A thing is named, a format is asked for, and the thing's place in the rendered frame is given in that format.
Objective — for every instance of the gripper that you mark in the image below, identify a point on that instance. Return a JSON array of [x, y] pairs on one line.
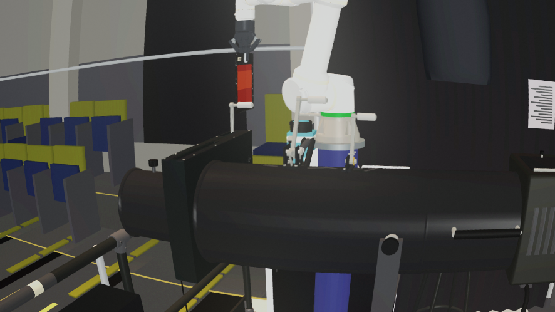
[[245, 32]]

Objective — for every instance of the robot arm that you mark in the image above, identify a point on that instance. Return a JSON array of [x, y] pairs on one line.
[[321, 52]]

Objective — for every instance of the white keeper bar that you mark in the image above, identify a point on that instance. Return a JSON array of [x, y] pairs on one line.
[[243, 105]]

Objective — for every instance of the black follow spot body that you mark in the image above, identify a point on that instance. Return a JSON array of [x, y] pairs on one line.
[[325, 208]]

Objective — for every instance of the black colour changer box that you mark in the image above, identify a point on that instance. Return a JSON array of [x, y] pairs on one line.
[[186, 217]]

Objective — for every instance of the black round knob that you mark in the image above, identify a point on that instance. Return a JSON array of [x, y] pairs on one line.
[[153, 163]]

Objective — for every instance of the black hanging drape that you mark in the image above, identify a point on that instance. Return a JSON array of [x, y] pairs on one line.
[[455, 39]]

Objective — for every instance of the black stand pole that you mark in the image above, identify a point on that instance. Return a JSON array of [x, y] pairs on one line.
[[247, 288]]

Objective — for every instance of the white paper notice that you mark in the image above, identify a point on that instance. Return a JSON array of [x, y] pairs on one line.
[[542, 104]]

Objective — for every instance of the black gel frame red filter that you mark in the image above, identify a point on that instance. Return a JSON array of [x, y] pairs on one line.
[[244, 82]]

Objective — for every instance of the white rack post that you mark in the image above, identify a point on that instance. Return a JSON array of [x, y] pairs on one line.
[[232, 119]]

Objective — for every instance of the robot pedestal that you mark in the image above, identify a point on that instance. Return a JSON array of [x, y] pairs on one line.
[[334, 158]]

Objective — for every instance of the black slanted rail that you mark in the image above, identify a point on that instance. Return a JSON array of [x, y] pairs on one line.
[[195, 288]]

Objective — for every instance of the grey yoke bracket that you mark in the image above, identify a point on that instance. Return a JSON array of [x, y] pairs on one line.
[[383, 277]]

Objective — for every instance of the black rail with grey joint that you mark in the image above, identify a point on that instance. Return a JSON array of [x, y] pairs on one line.
[[73, 264]]

